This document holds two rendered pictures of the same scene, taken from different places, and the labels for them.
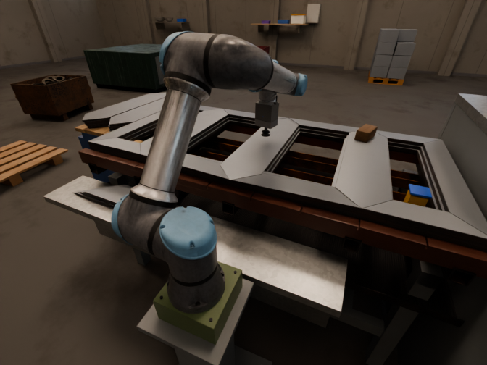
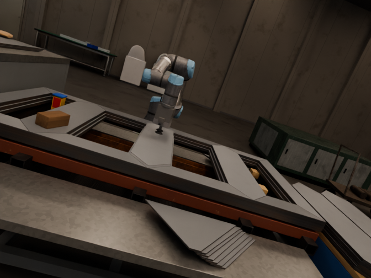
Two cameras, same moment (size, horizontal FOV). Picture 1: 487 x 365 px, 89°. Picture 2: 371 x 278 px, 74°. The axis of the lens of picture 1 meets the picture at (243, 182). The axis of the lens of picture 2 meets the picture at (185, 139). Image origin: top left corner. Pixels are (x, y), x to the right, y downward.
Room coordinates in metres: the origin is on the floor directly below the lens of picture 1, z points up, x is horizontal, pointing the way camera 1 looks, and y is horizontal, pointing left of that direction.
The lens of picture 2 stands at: (2.27, -0.63, 1.25)
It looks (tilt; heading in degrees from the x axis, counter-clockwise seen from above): 15 degrees down; 149
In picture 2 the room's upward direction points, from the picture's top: 20 degrees clockwise
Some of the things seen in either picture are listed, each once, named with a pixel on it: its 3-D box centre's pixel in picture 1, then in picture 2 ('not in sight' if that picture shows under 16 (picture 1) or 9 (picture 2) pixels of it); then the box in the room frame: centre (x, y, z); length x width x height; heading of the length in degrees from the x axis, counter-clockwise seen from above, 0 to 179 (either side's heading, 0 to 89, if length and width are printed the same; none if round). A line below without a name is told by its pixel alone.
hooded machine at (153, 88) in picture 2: not in sight; (162, 74); (-7.60, 3.15, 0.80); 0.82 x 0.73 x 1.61; 68
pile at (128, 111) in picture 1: (143, 109); (351, 228); (1.77, 0.71, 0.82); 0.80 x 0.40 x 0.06; 156
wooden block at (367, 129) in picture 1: (366, 132); (53, 119); (1.16, -0.60, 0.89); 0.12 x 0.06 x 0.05; 138
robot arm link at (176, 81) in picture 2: not in sight; (174, 85); (1.10, -0.10, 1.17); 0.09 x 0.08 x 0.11; 152
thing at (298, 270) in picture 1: (173, 225); (179, 153); (0.74, 0.28, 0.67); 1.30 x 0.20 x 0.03; 66
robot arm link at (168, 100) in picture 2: (268, 94); (168, 100); (1.10, -0.11, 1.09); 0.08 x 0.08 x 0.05
